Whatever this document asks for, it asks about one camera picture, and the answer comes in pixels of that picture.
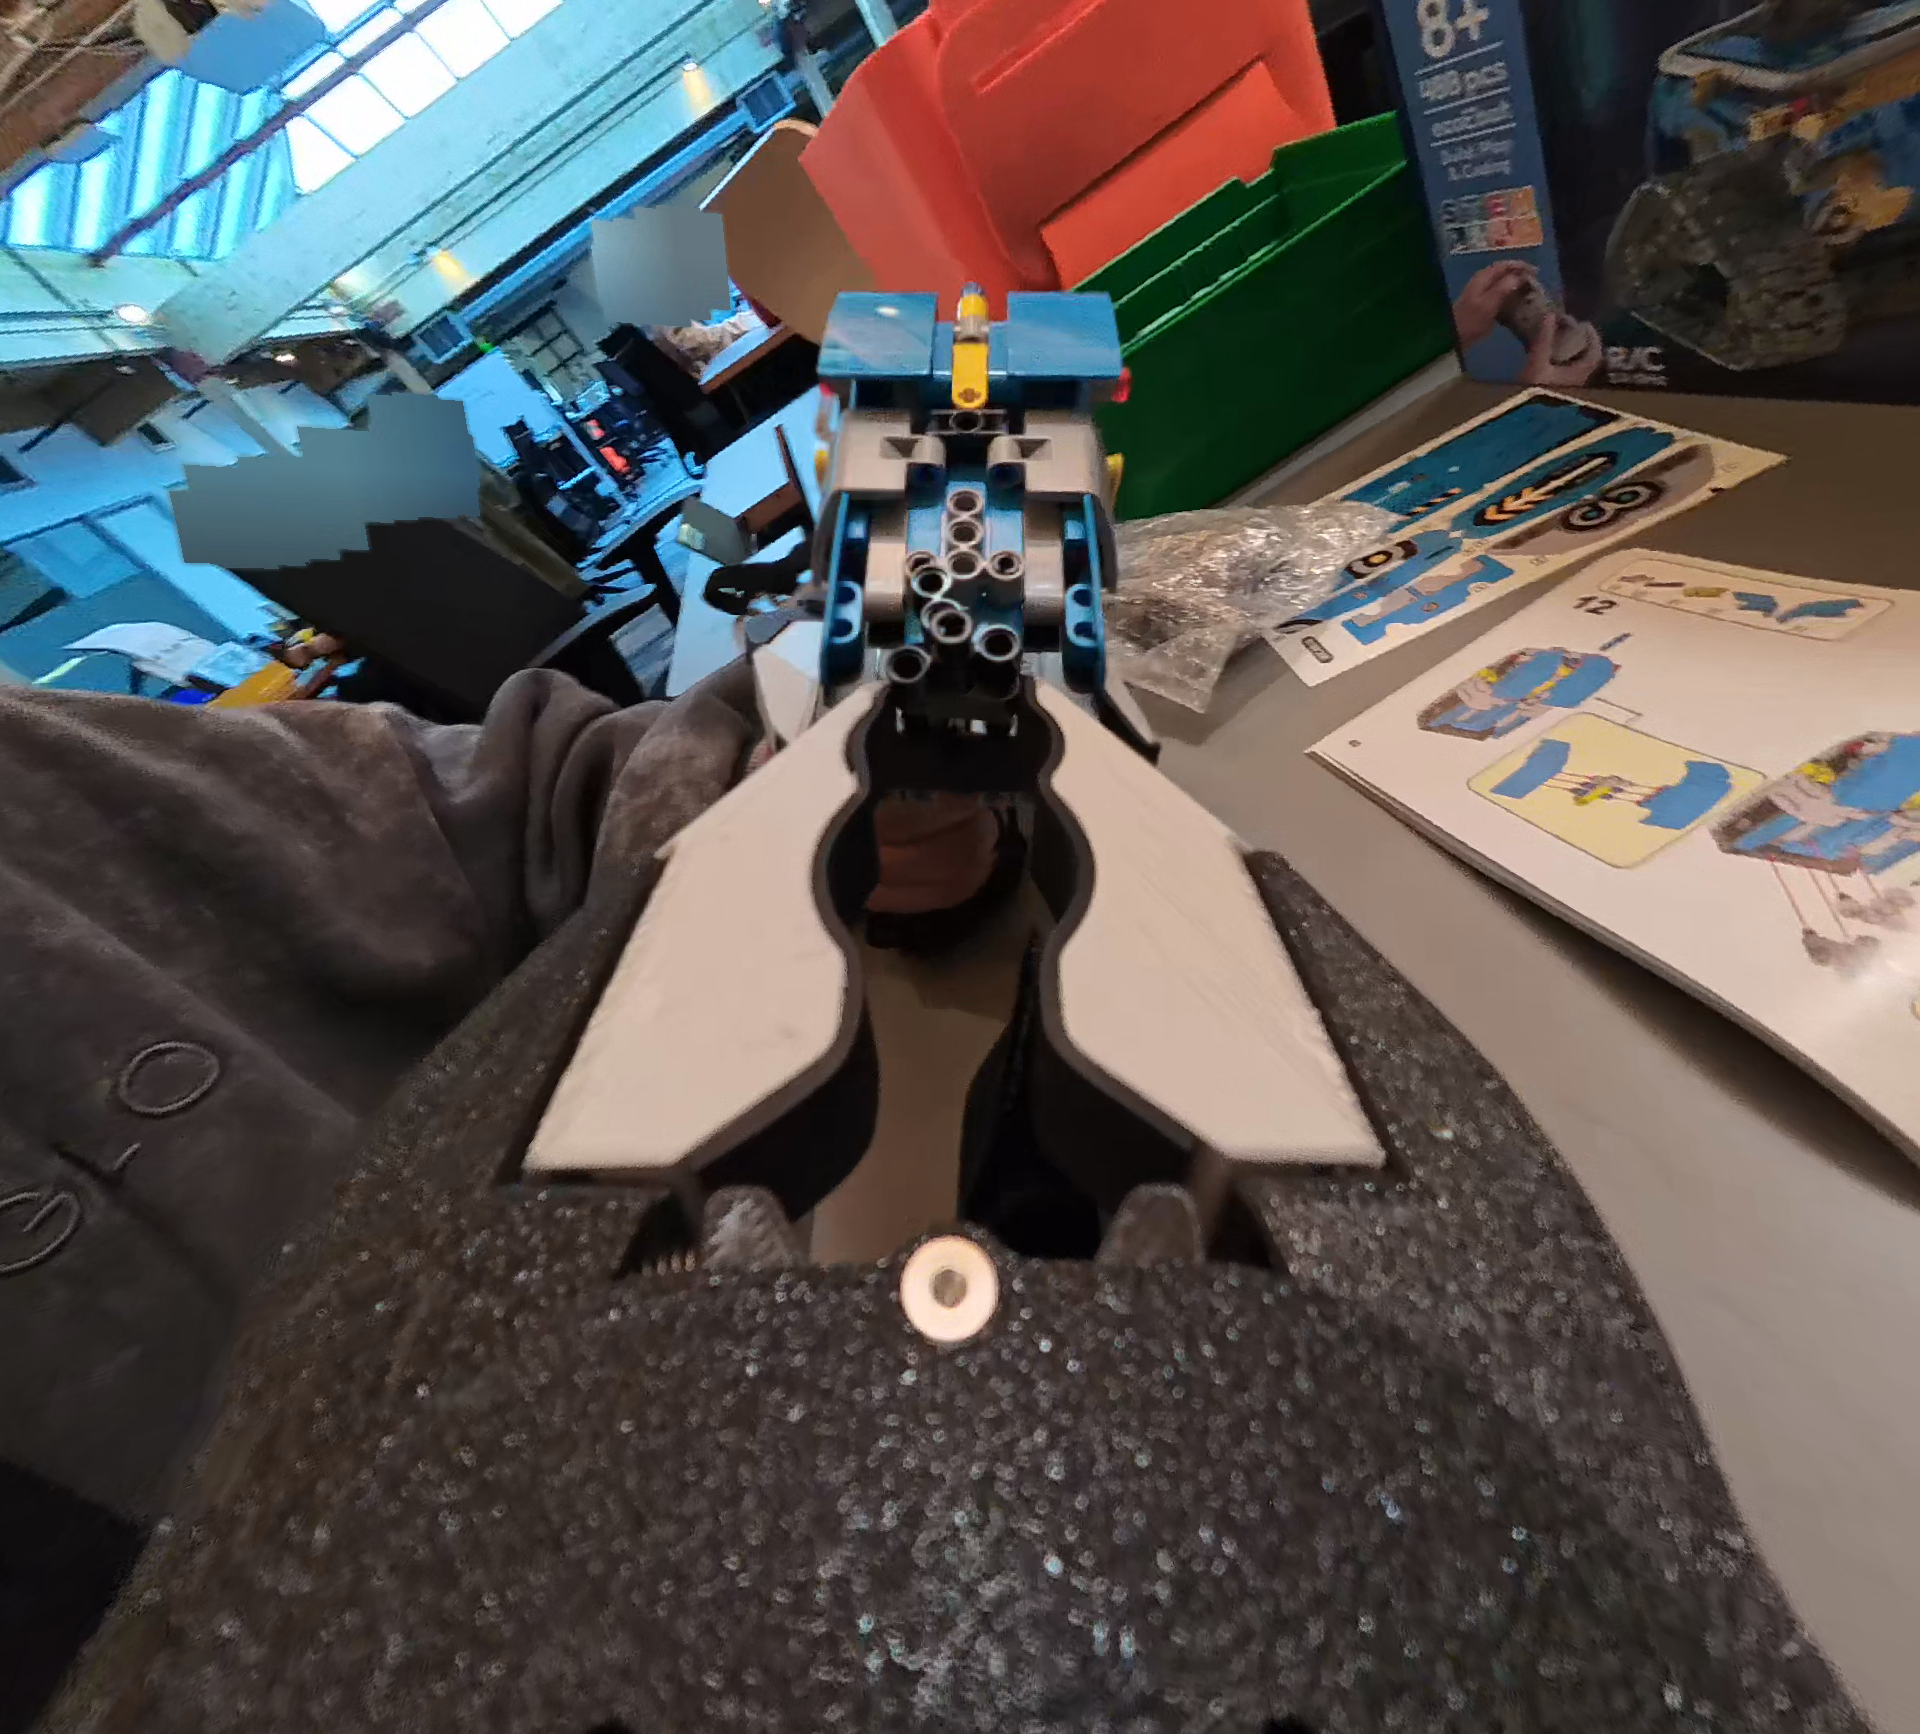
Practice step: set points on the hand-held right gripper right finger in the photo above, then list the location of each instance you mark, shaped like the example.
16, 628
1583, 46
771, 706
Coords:
1201, 998

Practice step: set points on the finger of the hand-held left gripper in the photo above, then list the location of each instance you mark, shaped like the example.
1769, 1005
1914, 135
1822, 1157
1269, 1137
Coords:
776, 699
1118, 710

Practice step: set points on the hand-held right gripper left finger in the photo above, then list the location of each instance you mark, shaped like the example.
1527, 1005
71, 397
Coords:
704, 998

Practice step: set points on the blue grey toy robot model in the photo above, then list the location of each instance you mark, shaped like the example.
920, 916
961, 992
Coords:
975, 474

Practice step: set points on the grey desk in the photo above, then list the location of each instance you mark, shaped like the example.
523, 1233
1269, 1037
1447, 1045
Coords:
1574, 1164

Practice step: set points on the person's left hand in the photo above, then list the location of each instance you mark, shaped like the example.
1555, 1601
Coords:
938, 864

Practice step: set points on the crumpled clear plastic wrap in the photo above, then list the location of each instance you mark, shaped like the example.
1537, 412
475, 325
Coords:
1214, 595

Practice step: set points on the black office chair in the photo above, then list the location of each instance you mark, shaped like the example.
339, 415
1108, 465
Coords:
450, 608

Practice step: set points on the blue sticker sheet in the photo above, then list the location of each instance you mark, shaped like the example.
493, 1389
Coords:
1501, 519

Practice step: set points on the green box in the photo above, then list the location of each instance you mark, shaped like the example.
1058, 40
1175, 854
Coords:
1274, 309

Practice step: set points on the open instruction booklet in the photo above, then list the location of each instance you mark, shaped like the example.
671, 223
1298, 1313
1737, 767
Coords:
1650, 789

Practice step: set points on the orange paper bag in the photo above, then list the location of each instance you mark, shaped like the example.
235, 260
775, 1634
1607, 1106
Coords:
1110, 84

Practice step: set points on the dark toy kit box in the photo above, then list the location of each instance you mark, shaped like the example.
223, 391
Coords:
1724, 114

